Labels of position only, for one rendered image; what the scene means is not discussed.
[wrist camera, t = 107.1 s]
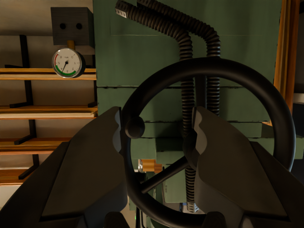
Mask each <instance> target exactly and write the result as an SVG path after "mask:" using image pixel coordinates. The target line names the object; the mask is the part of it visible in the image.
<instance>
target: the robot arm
mask: <svg viewBox="0 0 304 228"><path fill-rule="evenodd" d="M121 128H123V120H122V110H121V107H118V106H114V107H112V108H110V109H109V110H107V111H105V112H104V113H103V114H101V115H100V116H98V117H97V118H95V119H93V120H92V121H90V122H89V123H88V124H86V125H85V126H84V127H83V128H82V129H80V130H79V131H78V132H77V133H76V134H75V135H74V136H73V137H72V138H71V139H70V141H68V142H62V143H61V144H60V145H59V146H58V147H57V148H56V149H55V150H54V151H53V152H52V153H51V154H50V155H49V156H48V157H47V159H46V160H45V161H44V162H43V163H42V164H41V165H40V166H39V167H38V168H37V169H36V170H35V171H34V172H33V173H32V174H31V175H30V176H29V177H28V179H27V180H26V181H25V182H24V183H23V184H22V185H21V186H20V187H19V188H18V189H17V190H16V191H15V192H14V193H13V195H12V196H11V197H10V198H9V200H8V201H7V202H6V203H5V205H4V206H3V208H2V209H1V210H0V228H130V227H129V225H128V223H127V221H126V219H125V218H124V216H123V214H122V213H121V212H120V211H121V210H123V209H124V208H125V207H126V205H127V203H128V196H127V186H126V177H125V168H124V158H123V156H122V155H120V154H119V151H120V150H121V141H120V130H121ZM192 128H194V130H195V131H196V132H197V140H196V146H195V148H196V150H197V151H198V152H199V154H200V156H199V158H198V163H197V169H196V175H195V182H194V201H195V204H196V206H197V207H198V208H199V209H200V210H202V211H203V212H204V213H206V217H205V219H204V221H203V224H202V226H201V228H304V184H303V183H302V182H300V181H299V180H298V179H297V178H296V177H295V176H294V175H293V174H292V173H291V172H290V171H288V170H287V169H286V168H285V167H284V166H283V165H282V164H281V163H280V162H279V161H278V160H276V159H275V158H274V157H273V156H272V155H271V154H270V153H269V152H268V151H267V150H266V149H265V148H264V147H263V146H262V145H261V144H259V143H258V142H254V141H250V140H249V139H248V138H247V137H246V136H245V135H244V134H243V133H241V132H240V131H239V130H238V129H237V128H235V127H234V126H233V125H231V124H230V123H229V122H227V121H225V120H224V119H222V118H220V117H219V116H217V115H215V114H214V113H212V112H210V111H209V110H207V109H206V108H204V107H202V106H197V107H193V109H192Z"/></svg>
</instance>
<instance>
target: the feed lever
mask: <svg viewBox="0 0 304 228"><path fill-rule="evenodd" d="M135 174H136V176H137V178H138V180H139V182H140V183H143V182H144V181H145V173H142V174H141V173H139V171H138V172H135ZM139 211H140V209H139V208H138V207H136V226H135V228H139Z"/></svg>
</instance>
